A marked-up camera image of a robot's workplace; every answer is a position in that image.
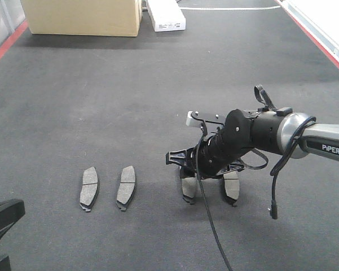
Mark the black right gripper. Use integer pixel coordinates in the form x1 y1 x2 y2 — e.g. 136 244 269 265
166 132 245 179

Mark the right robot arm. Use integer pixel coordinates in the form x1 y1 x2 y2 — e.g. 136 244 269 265
166 107 339 179

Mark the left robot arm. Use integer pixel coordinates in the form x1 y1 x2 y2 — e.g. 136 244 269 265
0 199 25 270

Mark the white long box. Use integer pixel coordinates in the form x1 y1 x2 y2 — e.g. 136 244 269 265
146 0 186 32

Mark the cardboard box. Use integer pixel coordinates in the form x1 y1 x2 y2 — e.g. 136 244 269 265
21 1 142 37

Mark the black camera cable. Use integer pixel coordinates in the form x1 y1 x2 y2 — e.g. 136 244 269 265
195 118 234 271

